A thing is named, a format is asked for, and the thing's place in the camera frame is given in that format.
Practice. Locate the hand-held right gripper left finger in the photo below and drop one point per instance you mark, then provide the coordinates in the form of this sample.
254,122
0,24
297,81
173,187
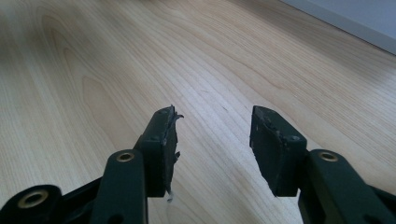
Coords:
157,149

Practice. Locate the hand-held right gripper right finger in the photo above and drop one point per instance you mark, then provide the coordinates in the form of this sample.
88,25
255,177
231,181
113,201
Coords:
274,149

